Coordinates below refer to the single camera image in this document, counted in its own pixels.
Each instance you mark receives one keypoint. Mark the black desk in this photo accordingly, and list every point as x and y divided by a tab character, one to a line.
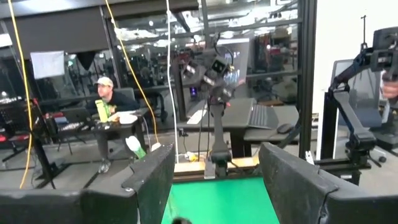
124	129

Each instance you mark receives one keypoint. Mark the person's hand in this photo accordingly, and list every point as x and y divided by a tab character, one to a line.
391	89

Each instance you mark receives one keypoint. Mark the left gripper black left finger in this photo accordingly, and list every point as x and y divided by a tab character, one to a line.
93	208

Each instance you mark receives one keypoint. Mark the grey metal bracket plate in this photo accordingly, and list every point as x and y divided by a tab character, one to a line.
210	169

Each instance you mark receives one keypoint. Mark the black computer mouse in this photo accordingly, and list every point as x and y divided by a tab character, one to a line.
284	128

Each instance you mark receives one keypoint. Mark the white paper sheet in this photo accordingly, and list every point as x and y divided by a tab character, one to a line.
47	64

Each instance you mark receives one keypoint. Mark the black vertical frame post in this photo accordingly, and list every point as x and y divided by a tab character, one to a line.
308	77

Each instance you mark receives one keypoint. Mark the grey office chair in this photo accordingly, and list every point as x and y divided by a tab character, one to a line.
367	93

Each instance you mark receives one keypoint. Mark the green table mat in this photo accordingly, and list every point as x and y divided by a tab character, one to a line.
217	202

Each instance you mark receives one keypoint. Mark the black tripod stand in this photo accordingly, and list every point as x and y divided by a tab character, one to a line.
42	152

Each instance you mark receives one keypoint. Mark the black laptop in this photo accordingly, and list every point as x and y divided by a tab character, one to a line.
262	116

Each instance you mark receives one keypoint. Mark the white artificial tulip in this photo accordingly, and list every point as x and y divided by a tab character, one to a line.
133	144

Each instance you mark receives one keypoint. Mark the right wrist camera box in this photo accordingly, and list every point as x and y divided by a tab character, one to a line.
219	65

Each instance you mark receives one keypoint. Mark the person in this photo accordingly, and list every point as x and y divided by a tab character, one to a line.
118	101

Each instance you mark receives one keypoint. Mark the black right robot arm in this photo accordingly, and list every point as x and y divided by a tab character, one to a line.
219	137

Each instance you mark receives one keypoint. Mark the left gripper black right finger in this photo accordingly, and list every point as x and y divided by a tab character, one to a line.
311	202

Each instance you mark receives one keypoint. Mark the yellow-green bottle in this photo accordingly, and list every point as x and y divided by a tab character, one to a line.
102	111

